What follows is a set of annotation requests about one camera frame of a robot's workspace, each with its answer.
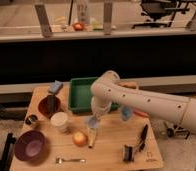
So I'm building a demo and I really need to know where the light blue towel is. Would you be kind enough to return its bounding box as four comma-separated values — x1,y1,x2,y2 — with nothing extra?
86,116,99,129

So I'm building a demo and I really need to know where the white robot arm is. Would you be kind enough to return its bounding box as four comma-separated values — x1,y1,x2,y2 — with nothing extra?
91,70,196,171

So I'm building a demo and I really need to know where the blue small cup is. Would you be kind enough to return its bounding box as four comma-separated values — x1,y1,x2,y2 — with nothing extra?
120,106,133,121

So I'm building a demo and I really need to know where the white paper cup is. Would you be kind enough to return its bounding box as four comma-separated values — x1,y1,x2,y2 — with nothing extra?
50,112,68,132

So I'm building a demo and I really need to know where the green plastic tray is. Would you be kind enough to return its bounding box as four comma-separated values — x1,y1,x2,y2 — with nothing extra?
68,76,121,114

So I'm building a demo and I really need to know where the blue sponge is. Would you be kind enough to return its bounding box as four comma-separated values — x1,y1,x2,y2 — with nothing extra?
48,80,63,94

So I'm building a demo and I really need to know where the black block in bowl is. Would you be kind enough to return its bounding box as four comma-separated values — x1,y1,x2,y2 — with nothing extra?
47,95,55,113

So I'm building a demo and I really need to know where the orange carrot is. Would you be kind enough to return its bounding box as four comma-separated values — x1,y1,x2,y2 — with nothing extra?
134,109,149,118

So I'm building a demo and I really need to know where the apple on table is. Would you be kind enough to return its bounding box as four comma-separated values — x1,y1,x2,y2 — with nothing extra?
73,131,88,147

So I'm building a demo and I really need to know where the red apple in background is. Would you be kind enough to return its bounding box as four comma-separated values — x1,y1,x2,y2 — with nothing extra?
73,22,84,31

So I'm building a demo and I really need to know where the small metal can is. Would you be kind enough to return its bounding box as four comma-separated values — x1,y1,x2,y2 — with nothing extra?
25,114,39,129

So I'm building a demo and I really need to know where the silver fork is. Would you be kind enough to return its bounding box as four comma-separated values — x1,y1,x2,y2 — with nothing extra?
55,157,86,164

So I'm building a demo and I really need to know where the purple bowl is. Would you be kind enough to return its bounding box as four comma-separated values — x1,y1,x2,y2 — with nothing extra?
14,130,45,161

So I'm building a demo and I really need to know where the black office chair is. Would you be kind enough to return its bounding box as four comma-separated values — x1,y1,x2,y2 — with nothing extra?
132,0,190,28

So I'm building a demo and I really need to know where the black chair at left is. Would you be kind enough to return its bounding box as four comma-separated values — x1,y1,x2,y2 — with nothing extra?
0,133,16,171

